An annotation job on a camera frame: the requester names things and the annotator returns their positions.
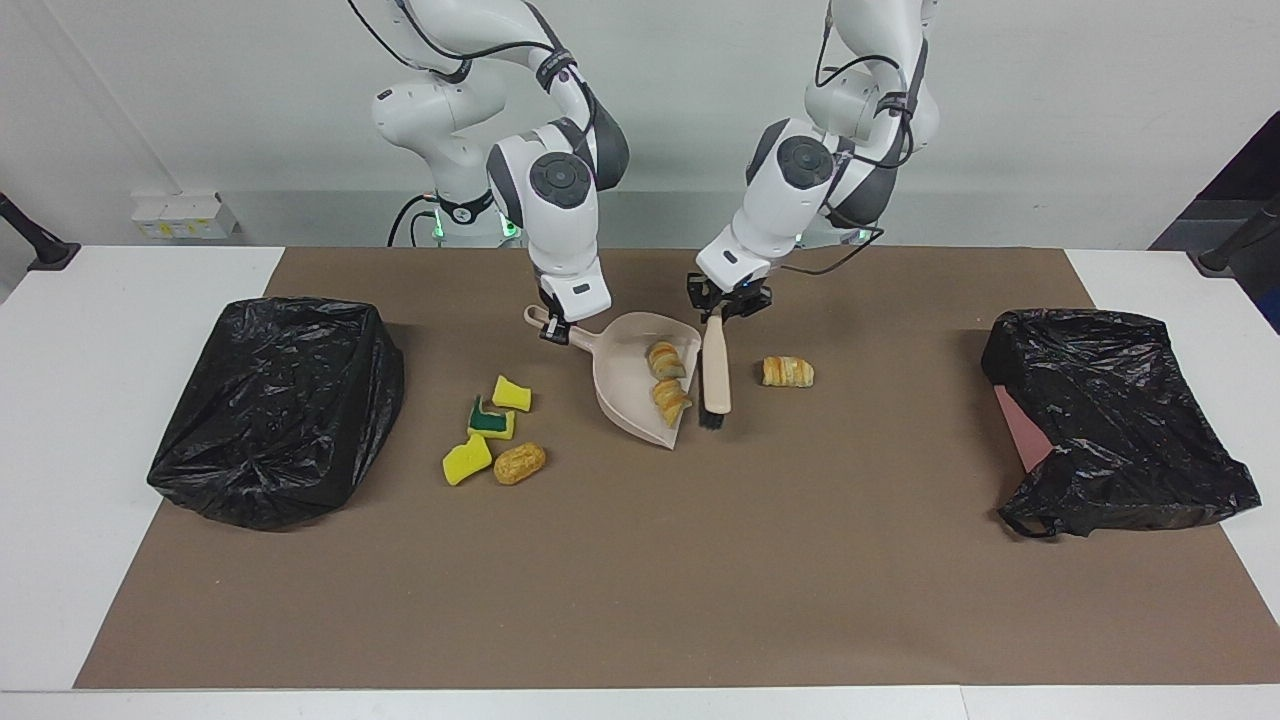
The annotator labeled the beige plastic dustpan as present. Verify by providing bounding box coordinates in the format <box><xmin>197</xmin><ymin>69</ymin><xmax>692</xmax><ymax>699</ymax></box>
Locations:
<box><xmin>524</xmin><ymin>305</ymin><xmax>703</xmax><ymax>451</ymax></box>

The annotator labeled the yellow sponge with green pad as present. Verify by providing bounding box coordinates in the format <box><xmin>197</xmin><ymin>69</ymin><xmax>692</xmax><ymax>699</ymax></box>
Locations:
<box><xmin>467</xmin><ymin>395</ymin><xmax>517</xmax><ymax>441</ymax></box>

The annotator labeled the brown bread roll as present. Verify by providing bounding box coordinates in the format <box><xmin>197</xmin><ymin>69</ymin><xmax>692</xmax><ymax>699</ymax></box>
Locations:
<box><xmin>493</xmin><ymin>442</ymin><xmax>547</xmax><ymax>487</ymax></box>

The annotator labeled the large bin with black bag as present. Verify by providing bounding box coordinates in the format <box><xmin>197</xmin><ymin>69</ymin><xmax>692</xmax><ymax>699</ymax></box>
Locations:
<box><xmin>147</xmin><ymin>296</ymin><xmax>406</xmax><ymax>532</ymax></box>

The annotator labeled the pink bin box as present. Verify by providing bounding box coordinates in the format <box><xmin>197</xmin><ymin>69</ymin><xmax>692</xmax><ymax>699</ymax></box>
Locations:
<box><xmin>993</xmin><ymin>385</ymin><xmax>1056</xmax><ymax>471</ymax></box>

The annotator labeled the black bag on pink bin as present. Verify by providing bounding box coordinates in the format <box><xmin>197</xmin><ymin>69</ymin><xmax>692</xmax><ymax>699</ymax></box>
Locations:
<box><xmin>980</xmin><ymin>309</ymin><xmax>1262</xmax><ymax>540</ymax></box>

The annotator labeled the brown table mat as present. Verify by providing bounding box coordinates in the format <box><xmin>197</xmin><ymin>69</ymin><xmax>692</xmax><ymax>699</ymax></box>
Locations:
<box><xmin>73</xmin><ymin>247</ymin><xmax>1280</xmax><ymax>690</ymax></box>

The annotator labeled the dark background panel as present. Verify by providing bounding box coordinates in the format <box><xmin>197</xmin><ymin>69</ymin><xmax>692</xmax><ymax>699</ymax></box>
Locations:
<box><xmin>1148</xmin><ymin>110</ymin><xmax>1280</xmax><ymax>336</ymax></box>

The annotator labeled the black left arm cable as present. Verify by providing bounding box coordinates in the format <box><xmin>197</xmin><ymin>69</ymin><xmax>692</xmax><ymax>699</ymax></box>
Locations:
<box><xmin>778</xmin><ymin>0</ymin><xmax>946</xmax><ymax>277</ymax></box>

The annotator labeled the black base cable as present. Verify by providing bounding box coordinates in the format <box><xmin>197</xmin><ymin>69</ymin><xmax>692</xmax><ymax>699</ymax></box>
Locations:
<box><xmin>388</xmin><ymin>193</ymin><xmax>441</xmax><ymax>248</ymax></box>

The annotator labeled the white wall socket box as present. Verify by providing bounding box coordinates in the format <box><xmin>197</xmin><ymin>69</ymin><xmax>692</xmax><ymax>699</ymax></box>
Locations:
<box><xmin>130</xmin><ymin>193</ymin><xmax>241</xmax><ymax>239</ymax></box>

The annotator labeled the black camera stand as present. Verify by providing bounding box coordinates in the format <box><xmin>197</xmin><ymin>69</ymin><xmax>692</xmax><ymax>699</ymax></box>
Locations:
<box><xmin>1188</xmin><ymin>195</ymin><xmax>1280</xmax><ymax>278</ymax></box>
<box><xmin>0</xmin><ymin>193</ymin><xmax>81</xmax><ymax>272</ymax></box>

